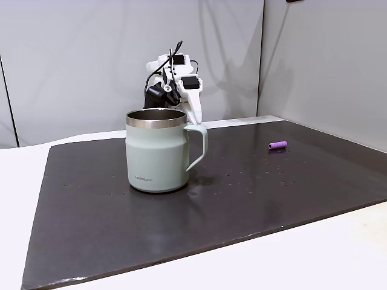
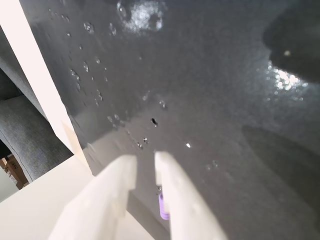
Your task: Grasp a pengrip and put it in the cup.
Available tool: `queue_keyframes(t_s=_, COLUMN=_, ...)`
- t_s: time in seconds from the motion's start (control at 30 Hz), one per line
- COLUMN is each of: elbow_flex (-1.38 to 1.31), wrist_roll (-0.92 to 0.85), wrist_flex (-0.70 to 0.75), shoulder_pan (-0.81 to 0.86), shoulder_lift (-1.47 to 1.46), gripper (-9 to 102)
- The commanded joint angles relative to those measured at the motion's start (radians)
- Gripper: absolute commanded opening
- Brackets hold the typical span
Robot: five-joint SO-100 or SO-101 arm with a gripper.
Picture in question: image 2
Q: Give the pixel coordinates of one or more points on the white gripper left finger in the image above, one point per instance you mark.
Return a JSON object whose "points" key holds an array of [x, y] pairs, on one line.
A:
{"points": [[100, 200]]}

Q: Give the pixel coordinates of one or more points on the purple pen grip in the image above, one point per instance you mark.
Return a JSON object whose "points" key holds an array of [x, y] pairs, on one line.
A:
{"points": [[164, 210]]}

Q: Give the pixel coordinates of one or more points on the cardboard box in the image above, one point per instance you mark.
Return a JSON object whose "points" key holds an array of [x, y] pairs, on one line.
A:
{"points": [[12, 168]]}

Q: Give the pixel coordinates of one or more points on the dark grey table mat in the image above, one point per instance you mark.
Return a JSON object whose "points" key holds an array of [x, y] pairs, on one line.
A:
{"points": [[200, 100]]}

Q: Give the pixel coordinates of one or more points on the grey fabric furniture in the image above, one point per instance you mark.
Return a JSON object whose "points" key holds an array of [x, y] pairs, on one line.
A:
{"points": [[25, 130]]}

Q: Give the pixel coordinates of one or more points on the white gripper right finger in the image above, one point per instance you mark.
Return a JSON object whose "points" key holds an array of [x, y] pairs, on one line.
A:
{"points": [[185, 205]]}

